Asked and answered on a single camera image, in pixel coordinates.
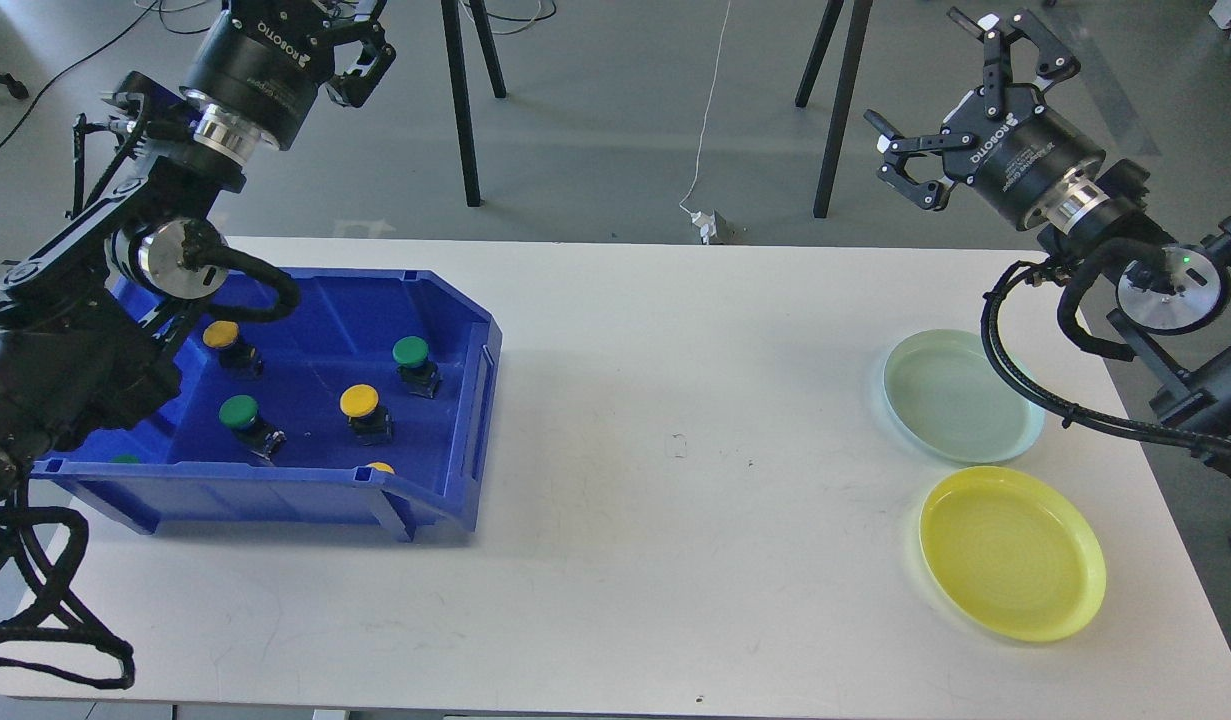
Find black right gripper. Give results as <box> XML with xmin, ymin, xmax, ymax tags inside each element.
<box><xmin>864</xmin><ymin>7</ymin><xmax>1108</xmax><ymax>233</ymax></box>

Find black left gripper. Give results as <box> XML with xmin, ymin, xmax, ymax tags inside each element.
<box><xmin>181</xmin><ymin>1</ymin><xmax>396</xmax><ymax>151</ymax></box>

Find yellow button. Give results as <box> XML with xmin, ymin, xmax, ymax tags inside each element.
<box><xmin>339</xmin><ymin>384</ymin><xmax>394</xmax><ymax>446</ymax></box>
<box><xmin>202</xmin><ymin>320</ymin><xmax>263</xmax><ymax>382</ymax></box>

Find green button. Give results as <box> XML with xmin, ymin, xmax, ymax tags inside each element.
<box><xmin>391</xmin><ymin>334</ymin><xmax>442</xmax><ymax>398</ymax></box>
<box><xmin>217</xmin><ymin>395</ymin><xmax>286</xmax><ymax>462</ymax></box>

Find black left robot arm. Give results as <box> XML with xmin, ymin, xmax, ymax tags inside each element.
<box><xmin>0</xmin><ymin>1</ymin><xmax>395</xmax><ymax>502</ymax></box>

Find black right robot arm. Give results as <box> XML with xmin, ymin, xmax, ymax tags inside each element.
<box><xmin>865</xmin><ymin>9</ymin><xmax>1231</xmax><ymax>478</ymax></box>

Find pale green plate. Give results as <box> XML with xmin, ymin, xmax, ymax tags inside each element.
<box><xmin>880</xmin><ymin>329</ymin><xmax>1045</xmax><ymax>465</ymax></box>

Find yellow plate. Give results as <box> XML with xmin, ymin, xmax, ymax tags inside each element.
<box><xmin>917</xmin><ymin>466</ymin><xmax>1108</xmax><ymax>644</ymax></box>

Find black tripod legs left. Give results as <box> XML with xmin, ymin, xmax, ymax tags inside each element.
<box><xmin>439</xmin><ymin>0</ymin><xmax>508</xmax><ymax>208</ymax></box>

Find black tripod legs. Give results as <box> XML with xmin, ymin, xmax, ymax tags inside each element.
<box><xmin>794</xmin><ymin>1</ymin><xmax>874</xmax><ymax>219</ymax></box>
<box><xmin>439</xmin><ymin>0</ymin><xmax>508</xmax><ymax>208</ymax></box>

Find black tripod legs right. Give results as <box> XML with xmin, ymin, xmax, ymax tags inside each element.
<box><xmin>794</xmin><ymin>1</ymin><xmax>874</xmax><ymax>219</ymax></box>

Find blue plastic bin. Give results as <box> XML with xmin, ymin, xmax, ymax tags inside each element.
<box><xmin>30</xmin><ymin>268</ymin><xmax>502</xmax><ymax>542</ymax></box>

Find black floor cable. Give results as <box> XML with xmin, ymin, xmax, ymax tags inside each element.
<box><xmin>0</xmin><ymin>0</ymin><xmax>238</xmax><ymax>169</ymax></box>

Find white cable with plug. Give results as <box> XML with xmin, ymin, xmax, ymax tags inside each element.
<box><xmin>678</xmin><ymin>0</ymin><xmax>748</xmax><ymax>245</ymax></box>

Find black cable loop left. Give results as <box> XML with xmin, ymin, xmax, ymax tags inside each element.
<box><xmin>0</xmin><ymin>505</ymin><xmax>135</xmax><ymax>690</ymax></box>

